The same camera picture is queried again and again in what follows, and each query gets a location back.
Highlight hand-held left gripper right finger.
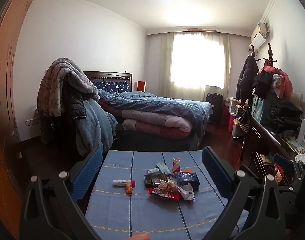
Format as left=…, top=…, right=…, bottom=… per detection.
left=201, top=145, right=287, bottom=240

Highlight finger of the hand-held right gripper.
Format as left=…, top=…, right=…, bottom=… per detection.
left=273, top=152, right=305, bottom=188

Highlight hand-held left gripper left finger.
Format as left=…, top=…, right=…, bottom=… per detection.
left=19, top=147, right=104, bottom=240

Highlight blue foil wrapper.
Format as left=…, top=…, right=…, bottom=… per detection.
left=175, top=171, right=200, bottom=192

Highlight white wrapper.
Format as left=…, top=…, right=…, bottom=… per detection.
left=179, top=184, right=195, bottom=204

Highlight white tube with pink cap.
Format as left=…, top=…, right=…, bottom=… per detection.
left=113, top=179, right=136, bottom=187

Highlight green packet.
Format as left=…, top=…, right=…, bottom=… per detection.
left=156, top=163, right=172, bottom=175

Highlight red snack wrapper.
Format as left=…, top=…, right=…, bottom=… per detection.
left=147, top=181, right=180, bottom=200

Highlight dark shiny wrapper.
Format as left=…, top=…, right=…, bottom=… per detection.
left=144, top=173, right=168, bottom=188

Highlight dark wooden dresser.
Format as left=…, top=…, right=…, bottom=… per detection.
left=240, top=117, right=305, bottom=188

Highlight folded black clothes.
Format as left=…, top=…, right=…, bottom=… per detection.
left=266, top=102, right=303, bottom=134

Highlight light blue fleece blanket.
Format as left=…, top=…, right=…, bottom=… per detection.
left=75, top=97, right=118, bottom=157

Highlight red plastic box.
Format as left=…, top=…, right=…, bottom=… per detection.
left=221, top=105, right=233, bottom=133

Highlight striped bag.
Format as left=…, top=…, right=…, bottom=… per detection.
left=236, top=105, right=250, bottom=130

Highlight teal bag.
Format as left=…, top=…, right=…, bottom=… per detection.
left=251, top=94, right=273, bottom=124

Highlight white plastic drawer box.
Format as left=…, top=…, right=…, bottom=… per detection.
left=229, top=97, right=243, bottom=138

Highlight dark bed base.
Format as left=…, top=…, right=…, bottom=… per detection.
left=112, top=125, right=208, bottom=152

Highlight black suitcase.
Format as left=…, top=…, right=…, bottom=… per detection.
left=205, top=93, right=224, bottom=124

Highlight dark puffer jacket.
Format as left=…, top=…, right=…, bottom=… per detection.
left=65, top=80, right=88, bottom=120

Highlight blue striped tablecloth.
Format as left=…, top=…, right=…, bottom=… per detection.
left=85, top=150, right=250, bottom=240

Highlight pink and red quilt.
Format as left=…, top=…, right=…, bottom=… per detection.
left=99, top=101, right=193, bottom=140

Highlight pile of red and black clothes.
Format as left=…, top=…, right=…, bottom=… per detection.
left=252, top=66, right=293, bottom=99

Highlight blue star pillow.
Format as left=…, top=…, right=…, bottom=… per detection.
left=91, top=80, right=131, bottom=93

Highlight black coat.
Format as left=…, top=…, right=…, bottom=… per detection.
left=236, top=55, right=259, bottom=103

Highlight dark wooden headboard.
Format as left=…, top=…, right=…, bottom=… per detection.
left=82, top=71, right=133, bottom=92

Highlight wooden coat rack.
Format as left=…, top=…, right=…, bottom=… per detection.
left=249, top=44, right=261, bottom=63
left=264, top=43, right=278, bottom=67

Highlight sheer white curtain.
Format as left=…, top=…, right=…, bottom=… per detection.
left=161, top=31, right=230, bottom=94

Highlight wooden wardrobe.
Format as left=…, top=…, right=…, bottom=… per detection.
left=0, top=0, right=46, bottom=230

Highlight white air conditioner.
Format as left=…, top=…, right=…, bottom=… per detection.
left=249, top=22, right=270, bottom=50

